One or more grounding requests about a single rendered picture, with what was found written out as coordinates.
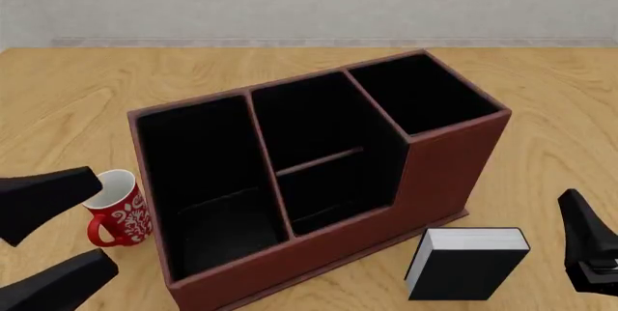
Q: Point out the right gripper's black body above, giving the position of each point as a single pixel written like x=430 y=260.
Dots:
x=598 y=278

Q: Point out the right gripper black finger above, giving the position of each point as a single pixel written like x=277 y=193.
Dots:
x=586 y=231

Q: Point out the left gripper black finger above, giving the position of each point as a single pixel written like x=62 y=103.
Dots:
x=38 y=202
x=53 y=285

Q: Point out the black book white pages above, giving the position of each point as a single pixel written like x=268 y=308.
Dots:
x=463 y=271

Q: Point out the red-brown desk caddy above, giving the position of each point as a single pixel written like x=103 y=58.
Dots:
x=434 y=180

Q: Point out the red mug white pattern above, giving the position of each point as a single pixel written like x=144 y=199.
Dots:
x=130 y=217

